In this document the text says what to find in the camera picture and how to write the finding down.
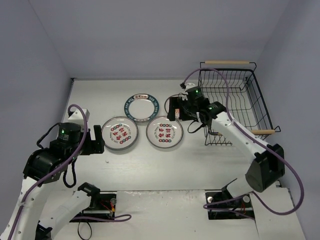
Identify red character plate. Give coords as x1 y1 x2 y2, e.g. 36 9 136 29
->
146 116 184 149
101 116 139 151

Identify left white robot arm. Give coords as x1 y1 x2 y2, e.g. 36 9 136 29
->
0 122 105 240

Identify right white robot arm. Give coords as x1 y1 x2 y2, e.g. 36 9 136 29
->
167 86 285 206

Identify orange sunburst plate right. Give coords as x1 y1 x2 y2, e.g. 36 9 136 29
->
164 97 170 114

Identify teal rimmed white plate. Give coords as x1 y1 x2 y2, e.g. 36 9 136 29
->
124 93 160 123

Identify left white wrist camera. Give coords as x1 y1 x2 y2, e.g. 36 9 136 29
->
67 108 90 125

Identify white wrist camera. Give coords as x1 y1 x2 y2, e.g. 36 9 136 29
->
180 82 197 92
67 108 90 125

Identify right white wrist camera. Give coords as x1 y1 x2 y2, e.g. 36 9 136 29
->
180 82 197 92

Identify black wire dish rack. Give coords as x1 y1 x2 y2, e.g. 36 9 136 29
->
198 60 281 140

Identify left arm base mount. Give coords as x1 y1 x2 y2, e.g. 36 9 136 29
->
70 191 117 223

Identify thin black cable loop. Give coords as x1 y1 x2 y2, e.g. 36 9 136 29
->
76 218 93 239

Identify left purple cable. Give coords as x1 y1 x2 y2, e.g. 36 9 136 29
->
7 104 132 236

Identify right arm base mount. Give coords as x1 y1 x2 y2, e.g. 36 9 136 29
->
205 191 255 221

